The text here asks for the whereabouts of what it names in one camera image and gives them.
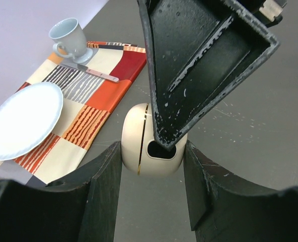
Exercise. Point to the pink handled knife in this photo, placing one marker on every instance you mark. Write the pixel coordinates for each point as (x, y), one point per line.
(91, 71)

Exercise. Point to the multicoloured patchwork placemat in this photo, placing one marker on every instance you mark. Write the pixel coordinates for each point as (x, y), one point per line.
(87, 103)

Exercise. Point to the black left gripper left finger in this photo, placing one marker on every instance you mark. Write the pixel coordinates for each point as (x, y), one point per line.
(80, 206)

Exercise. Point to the white plate with blue rim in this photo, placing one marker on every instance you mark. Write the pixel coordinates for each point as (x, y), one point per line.
(28, 117)

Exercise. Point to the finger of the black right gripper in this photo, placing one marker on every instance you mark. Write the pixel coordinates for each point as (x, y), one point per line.
(197, 53)

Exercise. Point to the light blue mug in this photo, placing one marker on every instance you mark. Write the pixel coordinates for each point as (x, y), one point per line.
(70, 41)

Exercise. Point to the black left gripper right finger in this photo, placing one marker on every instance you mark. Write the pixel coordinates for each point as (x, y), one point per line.
(225, 207)

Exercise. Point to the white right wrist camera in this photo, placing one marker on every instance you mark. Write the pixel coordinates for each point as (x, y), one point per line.
(270, 12)

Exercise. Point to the beige case with black oval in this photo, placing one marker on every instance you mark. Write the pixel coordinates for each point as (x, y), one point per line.
(141, 154)

